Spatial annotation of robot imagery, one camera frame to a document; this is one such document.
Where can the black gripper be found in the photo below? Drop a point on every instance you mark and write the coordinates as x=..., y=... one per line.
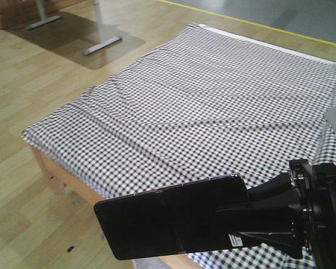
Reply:
x=278, y=224

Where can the black white checkered bedsheet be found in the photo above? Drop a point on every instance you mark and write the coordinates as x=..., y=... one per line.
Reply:
x=206, y=103

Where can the black foldable smartphone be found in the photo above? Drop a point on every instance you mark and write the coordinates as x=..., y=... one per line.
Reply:
x=176, y=219

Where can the black white checkered duvet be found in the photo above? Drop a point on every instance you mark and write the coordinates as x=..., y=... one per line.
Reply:
x=326, y=151

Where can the wooden bed frame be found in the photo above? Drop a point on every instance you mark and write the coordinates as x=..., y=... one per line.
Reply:
x=57, y=178

